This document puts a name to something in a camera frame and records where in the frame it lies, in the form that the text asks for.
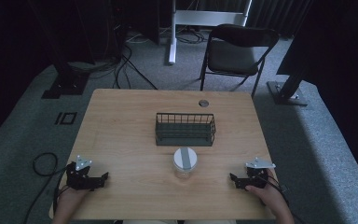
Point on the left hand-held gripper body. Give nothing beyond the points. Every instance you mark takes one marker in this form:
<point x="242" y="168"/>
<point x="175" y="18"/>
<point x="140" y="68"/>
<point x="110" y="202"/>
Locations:
<point x="78" y="179"/>

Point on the person's right hand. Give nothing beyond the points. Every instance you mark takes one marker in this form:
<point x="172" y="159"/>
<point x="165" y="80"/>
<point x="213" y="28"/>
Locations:
<point x="268" y="192"/>

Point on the white metal desk frame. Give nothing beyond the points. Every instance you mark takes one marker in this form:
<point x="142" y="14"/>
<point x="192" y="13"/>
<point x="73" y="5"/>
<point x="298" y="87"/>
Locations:
<point x="172" y="34"/>

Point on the black folding chair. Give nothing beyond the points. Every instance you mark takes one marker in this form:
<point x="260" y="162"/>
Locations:
<point x="234" y="56"/>

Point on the person's left hand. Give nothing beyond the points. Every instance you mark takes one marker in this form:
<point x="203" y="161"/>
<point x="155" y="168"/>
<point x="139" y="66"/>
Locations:
<point x="72" y="194"/>

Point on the grey round table grommet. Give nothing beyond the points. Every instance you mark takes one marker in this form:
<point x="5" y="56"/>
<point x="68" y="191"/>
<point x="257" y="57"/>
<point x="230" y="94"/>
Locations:
<point x="203" y="103"/>

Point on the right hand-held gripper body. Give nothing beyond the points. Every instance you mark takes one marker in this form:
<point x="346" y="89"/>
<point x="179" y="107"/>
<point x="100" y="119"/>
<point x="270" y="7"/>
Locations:
<point x="257" y="175"/>

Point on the black floor socket plate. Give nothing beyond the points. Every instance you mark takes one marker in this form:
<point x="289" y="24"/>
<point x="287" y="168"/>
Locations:
<point x="66" y="118"/>

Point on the black metal stand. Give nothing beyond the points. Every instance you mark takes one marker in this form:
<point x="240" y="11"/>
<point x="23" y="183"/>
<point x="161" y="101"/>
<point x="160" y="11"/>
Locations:
<point x="66" y="84"/>
<point x="287" y="91"/>

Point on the dark curtain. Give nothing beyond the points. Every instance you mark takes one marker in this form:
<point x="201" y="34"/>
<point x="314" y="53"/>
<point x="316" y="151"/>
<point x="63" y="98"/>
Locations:
<point x="338" y="62"/>

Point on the clear jar with white lid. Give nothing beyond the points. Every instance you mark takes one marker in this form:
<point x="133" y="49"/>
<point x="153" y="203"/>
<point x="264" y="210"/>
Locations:
<point x="185" y="160"/>

